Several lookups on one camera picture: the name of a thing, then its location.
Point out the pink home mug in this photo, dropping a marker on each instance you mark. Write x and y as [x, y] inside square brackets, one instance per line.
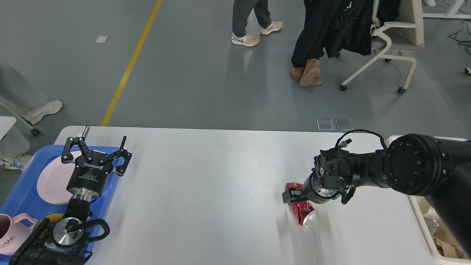
[13, 233]

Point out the person in grey jeans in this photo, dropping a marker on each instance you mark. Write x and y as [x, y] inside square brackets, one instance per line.
[241, 11]

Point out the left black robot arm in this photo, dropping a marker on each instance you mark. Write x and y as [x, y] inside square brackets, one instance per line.
[64, 242]

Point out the white desk leg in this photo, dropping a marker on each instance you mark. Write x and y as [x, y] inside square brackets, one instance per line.
[446, 9]

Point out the white chair at left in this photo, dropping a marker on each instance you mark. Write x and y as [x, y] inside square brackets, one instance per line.
[13, 144]

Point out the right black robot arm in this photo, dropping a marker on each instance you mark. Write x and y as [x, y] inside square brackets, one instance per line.
[340, 170]

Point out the pink plate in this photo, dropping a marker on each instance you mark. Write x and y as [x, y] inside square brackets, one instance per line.
[54, 179]

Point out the person in grey trousers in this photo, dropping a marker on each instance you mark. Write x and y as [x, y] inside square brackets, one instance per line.
[14, 86]

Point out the beige plastic bin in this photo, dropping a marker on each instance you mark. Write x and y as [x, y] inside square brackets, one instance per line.
[419, 221]

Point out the blue plastic tray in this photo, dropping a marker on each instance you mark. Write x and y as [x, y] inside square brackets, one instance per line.
[24, 197]

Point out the crushed red soda can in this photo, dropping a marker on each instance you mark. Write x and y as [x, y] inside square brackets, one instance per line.
[303, 212]

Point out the white office chair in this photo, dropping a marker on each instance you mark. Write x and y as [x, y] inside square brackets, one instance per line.
[393, 38]

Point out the person in black clothes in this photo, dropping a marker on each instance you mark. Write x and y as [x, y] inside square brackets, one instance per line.
[329, 27]

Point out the large brown paper bag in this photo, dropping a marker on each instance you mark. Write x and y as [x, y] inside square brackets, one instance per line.
[445, 244]

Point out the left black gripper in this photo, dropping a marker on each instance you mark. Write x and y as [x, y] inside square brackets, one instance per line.
[90, 173]

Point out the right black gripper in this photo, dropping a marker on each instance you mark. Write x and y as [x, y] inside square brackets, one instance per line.
[311, 191]

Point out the white paper cup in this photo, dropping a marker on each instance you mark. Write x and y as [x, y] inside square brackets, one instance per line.
[425, 207]

